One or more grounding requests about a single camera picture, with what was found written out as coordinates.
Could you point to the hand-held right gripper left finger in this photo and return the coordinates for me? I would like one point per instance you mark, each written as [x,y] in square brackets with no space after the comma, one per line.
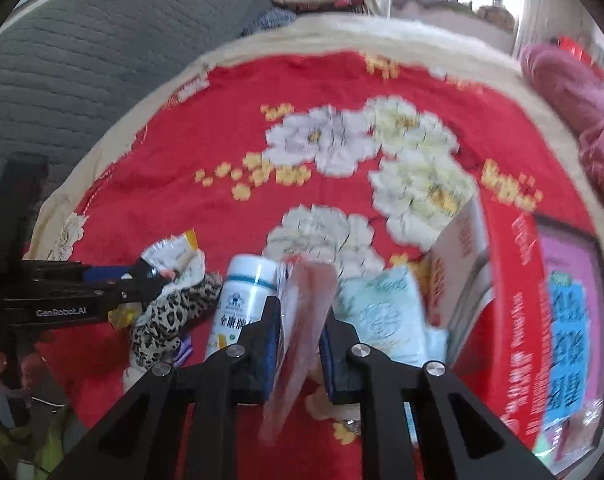
[269,360]

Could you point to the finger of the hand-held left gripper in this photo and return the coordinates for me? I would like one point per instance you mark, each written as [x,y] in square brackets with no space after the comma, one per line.
[109,273]
[132,289]

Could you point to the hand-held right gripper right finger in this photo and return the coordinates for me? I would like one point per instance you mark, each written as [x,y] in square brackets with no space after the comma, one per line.
[332,365]

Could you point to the white orange sachet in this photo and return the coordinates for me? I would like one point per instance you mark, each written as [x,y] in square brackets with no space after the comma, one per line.
[169,252]

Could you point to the pink plastic packet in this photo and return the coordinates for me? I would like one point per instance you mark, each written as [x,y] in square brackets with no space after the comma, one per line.
[302,310]

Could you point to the dark box tray pink print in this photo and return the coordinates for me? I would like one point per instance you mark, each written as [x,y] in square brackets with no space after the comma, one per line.
[571,320]

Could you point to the leopard print scrunchie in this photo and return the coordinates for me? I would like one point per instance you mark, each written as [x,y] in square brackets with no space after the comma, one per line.
[167,317]

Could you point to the cream plush toy with bell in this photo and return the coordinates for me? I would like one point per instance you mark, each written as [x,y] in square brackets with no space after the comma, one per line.
[327,410]

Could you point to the white dotted scrunchie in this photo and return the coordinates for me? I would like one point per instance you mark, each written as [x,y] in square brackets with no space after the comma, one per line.
[192,272]

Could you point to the white supplement bottle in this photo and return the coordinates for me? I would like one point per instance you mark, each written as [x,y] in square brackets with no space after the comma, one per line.
[237,295]

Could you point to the pale blue tissue pack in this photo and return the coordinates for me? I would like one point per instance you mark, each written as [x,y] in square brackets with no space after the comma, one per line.
[381,310]

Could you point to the red floral blanket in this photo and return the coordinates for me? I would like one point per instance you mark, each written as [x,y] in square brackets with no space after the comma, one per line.
[332,195]

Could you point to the red tissue box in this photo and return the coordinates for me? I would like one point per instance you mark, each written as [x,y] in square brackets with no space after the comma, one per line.
[511,335]

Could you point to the grey quilted headboard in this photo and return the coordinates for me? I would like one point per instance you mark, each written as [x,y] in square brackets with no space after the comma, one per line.
[82,70]

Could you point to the blue patterned cloth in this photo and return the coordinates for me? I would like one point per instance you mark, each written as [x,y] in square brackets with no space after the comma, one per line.
[269,20]

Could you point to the beige bed quilt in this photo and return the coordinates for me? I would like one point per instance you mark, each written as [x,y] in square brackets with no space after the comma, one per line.
[292,35]

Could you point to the pink quilt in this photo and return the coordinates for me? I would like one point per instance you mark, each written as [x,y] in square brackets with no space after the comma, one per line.
[561,90]

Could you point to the pile of clothes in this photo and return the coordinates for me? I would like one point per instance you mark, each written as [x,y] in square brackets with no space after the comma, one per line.
[441,5]

